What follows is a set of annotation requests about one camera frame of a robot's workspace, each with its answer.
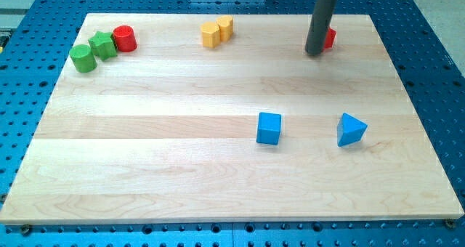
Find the blue cube block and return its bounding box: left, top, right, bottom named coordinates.
left=256, top=112, right=282, bottom=145

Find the red cylinder block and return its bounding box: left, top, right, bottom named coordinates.
left=113, top=25, right=137, bottom=52

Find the green cylinder block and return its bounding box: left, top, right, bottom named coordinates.
left=69, top=44, right=97, bottom=73

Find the red block behind rod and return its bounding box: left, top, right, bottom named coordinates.
left=323, top=28, right=336, bottom=50

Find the yellow heart block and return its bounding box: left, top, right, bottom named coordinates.
left=217, top=15, right=234, bottom=42

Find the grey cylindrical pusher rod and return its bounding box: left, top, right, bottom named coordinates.
left=305, top=0, right=337, bottom=56

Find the green star block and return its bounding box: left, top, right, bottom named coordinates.
left=88, top=31, right=117, bottom=61

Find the yellow hexagon block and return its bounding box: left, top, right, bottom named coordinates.
left=201, top=22, right=221, bottom=48

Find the blue triangular prism block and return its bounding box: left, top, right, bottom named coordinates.
left=336, top=113, right=368, bottom=147

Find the light wooden board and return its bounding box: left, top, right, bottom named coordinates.
left=1, top=13, right=464, bottom=224

